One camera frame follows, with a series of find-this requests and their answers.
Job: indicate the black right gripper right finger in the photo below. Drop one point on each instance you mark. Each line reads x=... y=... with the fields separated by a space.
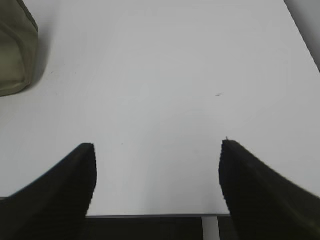
x=263 y=204

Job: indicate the white table leg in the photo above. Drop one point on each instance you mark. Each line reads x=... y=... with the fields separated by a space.
x=210 y=227

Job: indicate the yellow fabric bag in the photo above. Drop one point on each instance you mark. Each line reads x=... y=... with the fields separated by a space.
x=18 y=47

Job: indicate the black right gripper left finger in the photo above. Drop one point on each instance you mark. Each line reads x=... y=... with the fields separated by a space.
x=54 y=206

